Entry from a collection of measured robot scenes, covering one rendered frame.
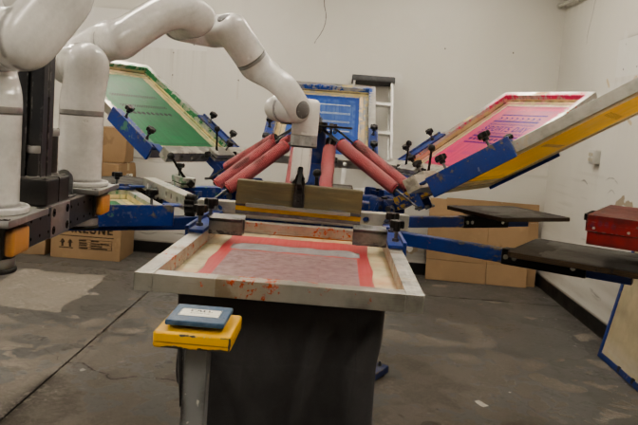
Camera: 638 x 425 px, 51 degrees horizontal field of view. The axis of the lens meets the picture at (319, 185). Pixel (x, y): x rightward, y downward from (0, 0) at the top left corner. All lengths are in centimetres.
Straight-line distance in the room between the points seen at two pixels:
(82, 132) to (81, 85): 10
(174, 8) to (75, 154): 40
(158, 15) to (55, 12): 55
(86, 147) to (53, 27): 50
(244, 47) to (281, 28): 440
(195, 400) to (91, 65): 74
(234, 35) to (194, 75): 449
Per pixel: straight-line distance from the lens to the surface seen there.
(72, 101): 153
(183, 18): 162
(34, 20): 106
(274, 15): 613
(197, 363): 120
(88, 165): 153
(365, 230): 188
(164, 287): 138
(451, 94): 611
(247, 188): 188
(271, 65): 175
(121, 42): 156
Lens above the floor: 131
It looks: 5 degrees down
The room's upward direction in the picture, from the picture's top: 4 degrees clockwise
